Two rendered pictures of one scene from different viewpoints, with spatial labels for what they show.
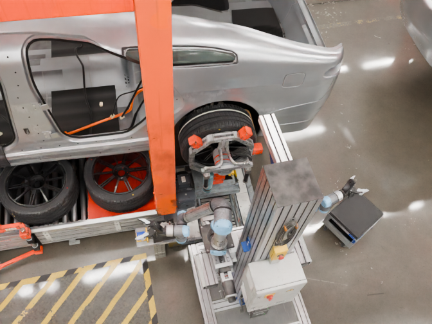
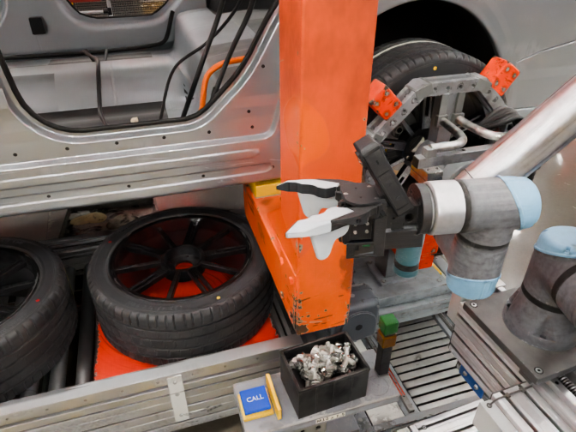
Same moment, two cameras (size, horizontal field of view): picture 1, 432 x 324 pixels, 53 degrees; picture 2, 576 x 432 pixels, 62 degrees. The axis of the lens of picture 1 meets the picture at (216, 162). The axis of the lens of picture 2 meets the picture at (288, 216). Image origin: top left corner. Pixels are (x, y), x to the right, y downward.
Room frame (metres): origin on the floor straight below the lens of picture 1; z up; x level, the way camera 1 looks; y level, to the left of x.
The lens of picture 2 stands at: (0.55, 0.45, 1.57)
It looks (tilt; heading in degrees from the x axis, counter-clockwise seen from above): 33 degrees down; 0
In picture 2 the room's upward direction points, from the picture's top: straight up
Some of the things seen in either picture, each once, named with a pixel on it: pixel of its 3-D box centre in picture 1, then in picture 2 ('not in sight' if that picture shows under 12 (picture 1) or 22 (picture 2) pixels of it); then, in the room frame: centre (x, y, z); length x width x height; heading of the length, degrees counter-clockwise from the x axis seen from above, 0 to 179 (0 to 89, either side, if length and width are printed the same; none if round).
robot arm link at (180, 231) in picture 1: (180, 231); (491, 206); (1.12, 0.17, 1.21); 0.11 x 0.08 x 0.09; 96
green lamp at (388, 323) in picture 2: not in sight; (388, 324); (1.44, 0.19, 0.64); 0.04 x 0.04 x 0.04; 18
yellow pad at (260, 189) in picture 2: not in sight; (268, 181); (2.10, 0.53, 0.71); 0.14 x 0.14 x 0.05; 18
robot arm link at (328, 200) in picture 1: (329, 200); not in sight; (1.49, -0.83, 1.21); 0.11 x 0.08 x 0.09; 125
